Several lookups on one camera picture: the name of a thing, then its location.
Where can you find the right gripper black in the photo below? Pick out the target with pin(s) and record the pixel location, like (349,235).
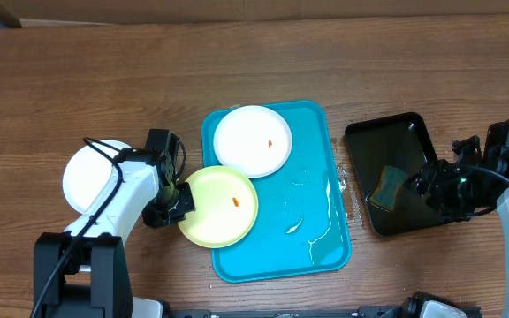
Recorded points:
(433,179)

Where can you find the green yellow sponge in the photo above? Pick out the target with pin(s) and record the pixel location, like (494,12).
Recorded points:
(387,191)

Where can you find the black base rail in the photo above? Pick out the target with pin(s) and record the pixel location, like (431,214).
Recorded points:
(420,304)

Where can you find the yellow-green plate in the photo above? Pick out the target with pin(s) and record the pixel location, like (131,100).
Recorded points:
(226,207)

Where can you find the white plate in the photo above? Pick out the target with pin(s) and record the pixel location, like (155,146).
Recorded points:
(255,140)
(88,174)

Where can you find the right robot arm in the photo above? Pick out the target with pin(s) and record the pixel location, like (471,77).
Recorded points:
(495,157)

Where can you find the blue plastic tray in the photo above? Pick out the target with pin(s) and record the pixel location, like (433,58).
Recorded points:
(301,227)

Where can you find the brown cardboard backdrop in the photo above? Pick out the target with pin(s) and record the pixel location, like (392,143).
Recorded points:
(184,11)

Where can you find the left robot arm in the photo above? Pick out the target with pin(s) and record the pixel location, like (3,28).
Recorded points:
(82,271)

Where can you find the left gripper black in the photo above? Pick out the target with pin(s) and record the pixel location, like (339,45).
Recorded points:
(155,218)

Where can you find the black water tray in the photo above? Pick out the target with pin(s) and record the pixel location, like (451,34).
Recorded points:
(401,141)

